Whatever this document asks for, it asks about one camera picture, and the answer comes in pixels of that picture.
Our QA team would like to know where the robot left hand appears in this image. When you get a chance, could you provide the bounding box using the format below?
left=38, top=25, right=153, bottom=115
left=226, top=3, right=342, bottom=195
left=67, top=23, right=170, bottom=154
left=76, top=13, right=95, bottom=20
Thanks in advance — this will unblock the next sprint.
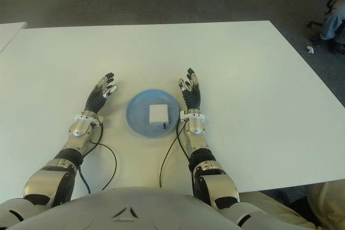
left=85, top=72, right=119, bottom=116

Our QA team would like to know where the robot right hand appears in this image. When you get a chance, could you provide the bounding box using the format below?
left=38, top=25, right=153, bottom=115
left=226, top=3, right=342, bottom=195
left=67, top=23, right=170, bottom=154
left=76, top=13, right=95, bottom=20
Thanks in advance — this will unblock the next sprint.
left=177, top=67, right=202, bottom=114

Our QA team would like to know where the white charger block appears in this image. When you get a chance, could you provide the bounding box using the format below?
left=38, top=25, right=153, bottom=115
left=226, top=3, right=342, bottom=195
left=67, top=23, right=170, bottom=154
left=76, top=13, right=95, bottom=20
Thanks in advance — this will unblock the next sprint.
left=148, top=103, right=170, bottom=129

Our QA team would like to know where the blue plate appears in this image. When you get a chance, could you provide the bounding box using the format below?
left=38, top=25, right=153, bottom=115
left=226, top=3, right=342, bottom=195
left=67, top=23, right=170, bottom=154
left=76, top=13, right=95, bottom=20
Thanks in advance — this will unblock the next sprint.
left=126, top=89, right=181, bottom=138

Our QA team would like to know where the white side table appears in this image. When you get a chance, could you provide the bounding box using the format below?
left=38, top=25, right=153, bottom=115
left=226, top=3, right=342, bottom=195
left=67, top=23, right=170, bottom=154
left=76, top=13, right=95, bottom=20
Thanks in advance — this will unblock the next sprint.
left=0, top=21, right=28, bottom=53

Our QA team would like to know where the robot torso grey shell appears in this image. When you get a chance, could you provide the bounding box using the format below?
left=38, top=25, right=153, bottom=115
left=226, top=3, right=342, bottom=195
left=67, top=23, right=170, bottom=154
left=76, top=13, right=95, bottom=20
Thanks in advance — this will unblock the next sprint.
left=10, top=186, right=316, bottom=230

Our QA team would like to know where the seated person in jeans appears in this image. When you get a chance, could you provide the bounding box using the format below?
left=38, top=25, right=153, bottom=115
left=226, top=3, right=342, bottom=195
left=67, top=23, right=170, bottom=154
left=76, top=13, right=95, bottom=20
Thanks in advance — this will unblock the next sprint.
left=320, top=1, right=345, bottom=44

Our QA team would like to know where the beige rounded object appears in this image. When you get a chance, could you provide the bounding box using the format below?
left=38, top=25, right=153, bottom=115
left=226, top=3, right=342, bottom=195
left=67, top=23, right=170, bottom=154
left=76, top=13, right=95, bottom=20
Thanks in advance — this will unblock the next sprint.
left=304, top=181, right=345, bottom=230

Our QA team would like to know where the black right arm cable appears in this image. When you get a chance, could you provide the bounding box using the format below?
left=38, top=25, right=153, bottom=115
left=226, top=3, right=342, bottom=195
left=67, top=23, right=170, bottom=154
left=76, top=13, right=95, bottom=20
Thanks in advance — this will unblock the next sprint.
left=158, top=122, right=194, bottom=187

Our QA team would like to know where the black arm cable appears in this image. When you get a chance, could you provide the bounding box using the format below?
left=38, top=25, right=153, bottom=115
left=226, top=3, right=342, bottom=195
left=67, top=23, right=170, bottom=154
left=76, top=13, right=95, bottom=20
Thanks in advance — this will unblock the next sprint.
left=78, top=123, right=117, bottom=194
left=158, top=122, right=194, bottom=187

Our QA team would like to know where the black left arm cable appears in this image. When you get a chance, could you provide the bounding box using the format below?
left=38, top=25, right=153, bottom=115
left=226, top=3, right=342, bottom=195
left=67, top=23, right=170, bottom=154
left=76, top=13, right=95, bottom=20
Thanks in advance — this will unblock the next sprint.
left=78, top=123, right=117, bottom=194

